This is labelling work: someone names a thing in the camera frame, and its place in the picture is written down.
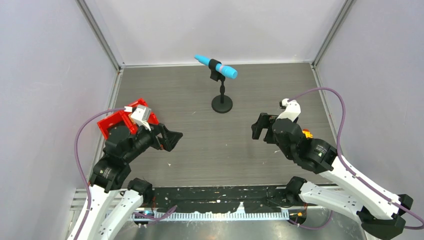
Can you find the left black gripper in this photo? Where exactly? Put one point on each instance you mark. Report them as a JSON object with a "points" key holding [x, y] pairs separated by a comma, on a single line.
{"points": [[169, 137]]}

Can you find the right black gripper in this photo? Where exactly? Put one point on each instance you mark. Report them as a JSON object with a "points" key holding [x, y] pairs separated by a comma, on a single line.
{"points": [[264, 121]]}

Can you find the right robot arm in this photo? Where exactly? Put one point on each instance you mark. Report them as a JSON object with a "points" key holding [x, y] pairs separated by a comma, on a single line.
{"points": [[378, 211]]}

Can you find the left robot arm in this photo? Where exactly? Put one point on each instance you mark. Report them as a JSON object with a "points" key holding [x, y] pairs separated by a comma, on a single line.
{"points": [[108, 176]]}

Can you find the yellow toy brick car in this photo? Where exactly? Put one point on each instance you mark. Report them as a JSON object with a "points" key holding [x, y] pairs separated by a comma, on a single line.
{"points": [[307, 134]]}

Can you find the black microphone stand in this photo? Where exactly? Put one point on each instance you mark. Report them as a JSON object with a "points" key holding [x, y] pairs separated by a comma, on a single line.
{"points": [[221, 103]]}

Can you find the red two-compartment bin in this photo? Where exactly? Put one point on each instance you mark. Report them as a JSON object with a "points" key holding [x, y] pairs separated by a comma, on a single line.
{"points": [[123, 117]]}

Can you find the blue toy microphone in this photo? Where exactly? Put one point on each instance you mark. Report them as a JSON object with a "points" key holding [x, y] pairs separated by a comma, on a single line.
{"points": [[216, 66]]}

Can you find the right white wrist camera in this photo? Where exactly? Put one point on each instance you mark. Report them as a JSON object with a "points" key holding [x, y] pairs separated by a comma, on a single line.
{"points": [[290, 109]]}

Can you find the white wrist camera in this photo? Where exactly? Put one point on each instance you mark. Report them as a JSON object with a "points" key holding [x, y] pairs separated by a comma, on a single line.
{"points": [[139, 115], [290, 109]]}

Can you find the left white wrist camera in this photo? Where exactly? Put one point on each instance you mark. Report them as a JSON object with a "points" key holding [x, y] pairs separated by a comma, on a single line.
{"points": [[139, 115]]}

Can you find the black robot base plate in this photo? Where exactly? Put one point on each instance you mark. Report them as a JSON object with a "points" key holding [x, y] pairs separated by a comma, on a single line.
{"points": [[221, 199]]}

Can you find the ribbed metal front rail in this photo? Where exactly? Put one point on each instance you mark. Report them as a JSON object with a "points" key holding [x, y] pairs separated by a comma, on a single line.
{"points": [[239, 215]]}

